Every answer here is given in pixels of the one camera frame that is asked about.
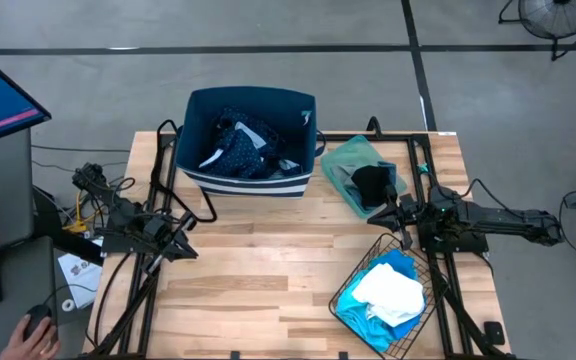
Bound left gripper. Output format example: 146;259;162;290
142;212;199;274

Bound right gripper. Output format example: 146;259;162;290
367;185;422;251

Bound black cloth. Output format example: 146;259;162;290
350;164;394;210

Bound white cloth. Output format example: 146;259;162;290
351;262;427;329

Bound teal shorts with mesh lining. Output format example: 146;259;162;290
336;272;427;354

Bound navy dotted cloth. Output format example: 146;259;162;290
198;107;284;180

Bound grey blue patterned cloth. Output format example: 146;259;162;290
276;157;303;179

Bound teal plastic bin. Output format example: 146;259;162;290
320;134;409;220

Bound navy white striped fabric basket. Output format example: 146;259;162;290
174;85;327;200

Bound white paper sheet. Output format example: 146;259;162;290
57;252;104;310

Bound small black box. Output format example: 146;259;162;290
483;321;507;346

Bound black computer mouse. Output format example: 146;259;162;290
22;303;54;341

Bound person's hand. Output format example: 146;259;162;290
0;314;62;360

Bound grey cabinet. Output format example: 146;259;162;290
0;127;35;251

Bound black floor fan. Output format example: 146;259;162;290
497;0;576;62

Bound black wire basket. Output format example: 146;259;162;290
327;232;450;360

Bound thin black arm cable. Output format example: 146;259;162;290
460;177;524;214

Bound yellow cable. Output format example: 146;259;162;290
62;189;102;235

